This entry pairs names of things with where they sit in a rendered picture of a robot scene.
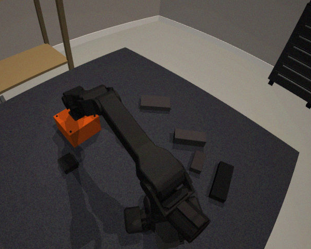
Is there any dark grey switch panel with green rocker switches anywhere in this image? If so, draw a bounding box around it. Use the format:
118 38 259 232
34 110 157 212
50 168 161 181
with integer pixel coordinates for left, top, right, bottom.
143 195 153 231

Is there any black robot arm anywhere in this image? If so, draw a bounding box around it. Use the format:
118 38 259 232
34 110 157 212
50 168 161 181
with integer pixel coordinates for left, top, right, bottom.
61 85 210 249

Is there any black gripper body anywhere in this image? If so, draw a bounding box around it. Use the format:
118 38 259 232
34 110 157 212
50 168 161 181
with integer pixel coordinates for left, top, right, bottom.
123 196 202 234

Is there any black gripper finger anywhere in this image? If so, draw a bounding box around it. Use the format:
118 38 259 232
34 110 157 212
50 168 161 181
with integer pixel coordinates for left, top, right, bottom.
140 209 151 233

